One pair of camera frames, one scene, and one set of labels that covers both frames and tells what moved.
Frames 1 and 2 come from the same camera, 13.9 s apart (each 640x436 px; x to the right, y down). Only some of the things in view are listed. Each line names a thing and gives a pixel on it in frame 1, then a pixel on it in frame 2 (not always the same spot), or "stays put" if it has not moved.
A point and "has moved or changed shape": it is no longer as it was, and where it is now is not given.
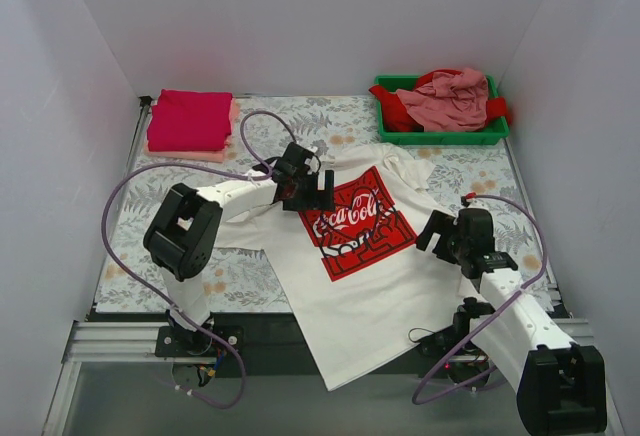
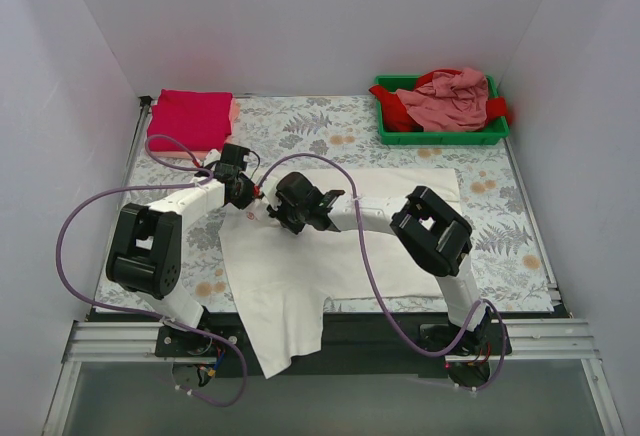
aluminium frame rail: (132, 342) stays put
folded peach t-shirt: (217, 154) stays put
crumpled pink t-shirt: (451, 102) stays put
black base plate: (232, 338) -> (352, 345)
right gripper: (441, 235) -> (280, 213)
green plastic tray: (495, 132) stays put
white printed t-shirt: (363, 287) has moved or changed shape
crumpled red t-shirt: (397, 116) stays put
